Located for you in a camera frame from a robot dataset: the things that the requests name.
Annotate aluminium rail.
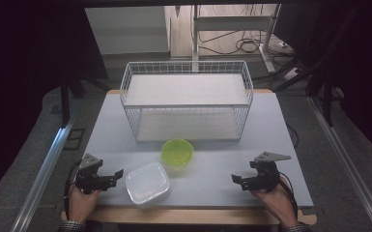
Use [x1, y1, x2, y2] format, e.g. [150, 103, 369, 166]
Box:
[306, 96, 372, 232]
[10, 118, 75, 232]

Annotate black stand legs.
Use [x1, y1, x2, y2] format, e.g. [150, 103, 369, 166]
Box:
[270, 57, 336, 128]
[58, 72, 111, 128]

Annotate green round container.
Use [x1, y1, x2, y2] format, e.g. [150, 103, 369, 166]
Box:
[159, 138, 195, 167]

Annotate person's left hand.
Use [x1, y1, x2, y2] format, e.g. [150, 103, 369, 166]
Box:
[67, 183, 102, 224]

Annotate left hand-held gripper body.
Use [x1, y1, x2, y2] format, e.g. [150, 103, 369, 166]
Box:
[74, 153, 110, 195]

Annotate black square floor frame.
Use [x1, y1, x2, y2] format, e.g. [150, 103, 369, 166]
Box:
[63, 128, 87, 151]

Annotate black cable beside table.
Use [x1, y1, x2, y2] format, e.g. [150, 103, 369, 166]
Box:
[286, 123, 300, 150]

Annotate grey cabinet panel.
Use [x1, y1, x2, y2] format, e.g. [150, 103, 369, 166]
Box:
[84, 6, 172, 56]

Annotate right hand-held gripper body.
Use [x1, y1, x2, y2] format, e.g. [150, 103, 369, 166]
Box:
[249, 151, 293, 194]

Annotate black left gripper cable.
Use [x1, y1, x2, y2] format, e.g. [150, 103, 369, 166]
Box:
[63, 159, 82, 220]

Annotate person's right hand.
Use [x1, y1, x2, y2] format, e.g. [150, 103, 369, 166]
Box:
[250, 175, 300, 229]

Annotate white wire rack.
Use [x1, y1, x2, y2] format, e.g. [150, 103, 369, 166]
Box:
[119, 60, 255, 143]

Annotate white metal stand frame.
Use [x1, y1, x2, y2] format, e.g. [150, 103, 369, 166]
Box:
[191, 3, 283, 73]

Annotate clear square lidded container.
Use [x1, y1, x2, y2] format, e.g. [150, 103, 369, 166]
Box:
[125, 161, 172, 209]

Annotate white power strip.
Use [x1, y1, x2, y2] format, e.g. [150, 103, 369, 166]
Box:
[281, 66, 304, 80]

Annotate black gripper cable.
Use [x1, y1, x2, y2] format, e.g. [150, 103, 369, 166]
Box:
[278, 173, 301, 220]
[63, 159, 82, 220]

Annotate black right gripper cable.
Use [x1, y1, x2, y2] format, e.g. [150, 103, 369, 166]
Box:
[278, 173, 301, 220]

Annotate black floor cables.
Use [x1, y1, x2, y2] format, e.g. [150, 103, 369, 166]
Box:
[198, 28, 292, 56]

